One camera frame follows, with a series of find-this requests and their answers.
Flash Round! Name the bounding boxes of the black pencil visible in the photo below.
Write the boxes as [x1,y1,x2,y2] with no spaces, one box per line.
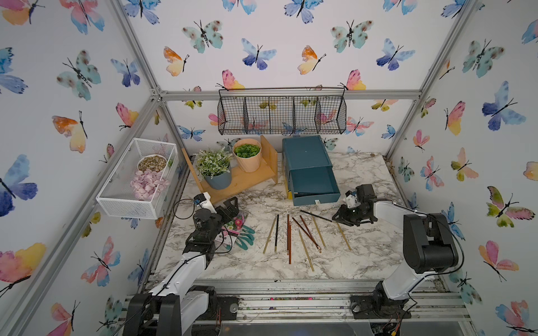
[274,214,280,253]
[300,210,333,223]

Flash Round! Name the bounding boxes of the teal drawer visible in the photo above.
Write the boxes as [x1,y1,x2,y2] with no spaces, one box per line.
[288,166,340,207]

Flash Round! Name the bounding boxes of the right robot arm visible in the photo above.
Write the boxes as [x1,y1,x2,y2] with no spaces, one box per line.
[332,184,463,307]

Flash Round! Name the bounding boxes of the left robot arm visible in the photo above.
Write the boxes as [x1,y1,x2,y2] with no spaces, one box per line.
[115,197,239,335]

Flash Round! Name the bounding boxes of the teal drawer cabinet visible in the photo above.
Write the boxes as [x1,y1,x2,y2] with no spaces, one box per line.
[282,136,333,180]

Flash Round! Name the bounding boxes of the yellow pencil far right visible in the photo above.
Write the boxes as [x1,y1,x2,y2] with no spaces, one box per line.
[336,223,352,251]

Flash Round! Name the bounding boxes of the wooden shelf stand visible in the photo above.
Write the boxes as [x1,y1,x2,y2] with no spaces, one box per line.
[182,135,278,204]

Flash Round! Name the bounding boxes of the blue pot white-flowered plant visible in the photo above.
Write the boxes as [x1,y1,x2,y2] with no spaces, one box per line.
[196,149,232,190]

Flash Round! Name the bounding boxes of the red pencil diagonal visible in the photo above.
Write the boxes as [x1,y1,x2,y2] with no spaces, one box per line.
[292,217,322,253]
[300,216,322,252]

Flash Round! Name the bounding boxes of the peach pot green plant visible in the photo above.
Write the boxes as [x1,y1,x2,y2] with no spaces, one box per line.
[233,139,262,173]

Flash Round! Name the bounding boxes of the red pencil beside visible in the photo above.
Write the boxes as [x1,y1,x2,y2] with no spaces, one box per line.
[287,219,291,256]

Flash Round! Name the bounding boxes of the pink artificial flowers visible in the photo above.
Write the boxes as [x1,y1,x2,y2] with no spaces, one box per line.
[130,170,170,202]

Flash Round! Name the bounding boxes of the bowl of pebbles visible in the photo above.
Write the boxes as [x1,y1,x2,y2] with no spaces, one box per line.
[137,154,168,173]

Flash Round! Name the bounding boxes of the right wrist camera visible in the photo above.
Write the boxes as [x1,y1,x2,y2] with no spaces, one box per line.
[345,190,360,209]

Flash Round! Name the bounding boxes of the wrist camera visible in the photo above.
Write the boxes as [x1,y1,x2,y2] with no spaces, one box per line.
[345,190,360,209]
[193,192,217,214]

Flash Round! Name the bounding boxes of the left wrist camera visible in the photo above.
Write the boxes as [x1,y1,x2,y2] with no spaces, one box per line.
[193,192,217,214]

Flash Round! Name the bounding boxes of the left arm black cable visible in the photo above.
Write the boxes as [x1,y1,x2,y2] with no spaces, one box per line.
[171,198,197,221]

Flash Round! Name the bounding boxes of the white mesh wall basket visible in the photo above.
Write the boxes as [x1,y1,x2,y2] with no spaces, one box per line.
[96,138,178,219]

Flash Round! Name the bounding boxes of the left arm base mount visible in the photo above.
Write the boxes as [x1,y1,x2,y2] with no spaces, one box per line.
[198,287,239,321]

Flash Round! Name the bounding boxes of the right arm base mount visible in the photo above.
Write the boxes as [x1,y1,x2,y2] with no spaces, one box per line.
[350,291,411,319]

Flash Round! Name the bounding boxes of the black wire wall basket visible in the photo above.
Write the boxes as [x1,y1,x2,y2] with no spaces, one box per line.
[217,87,347,137]

